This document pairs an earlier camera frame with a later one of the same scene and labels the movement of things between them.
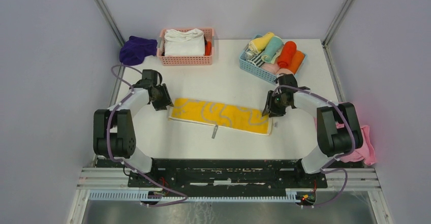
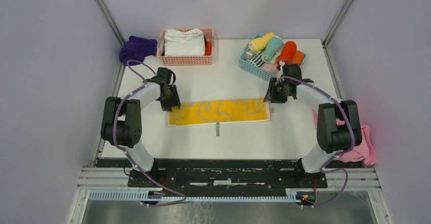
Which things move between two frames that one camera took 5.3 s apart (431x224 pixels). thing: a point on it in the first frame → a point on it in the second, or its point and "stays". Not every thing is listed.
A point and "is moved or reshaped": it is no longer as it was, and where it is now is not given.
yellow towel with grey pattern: [247, 120] is moved or reshaped
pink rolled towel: [270, 67] stays
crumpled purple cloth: [134, 50] stays
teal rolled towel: [273, 50] stays
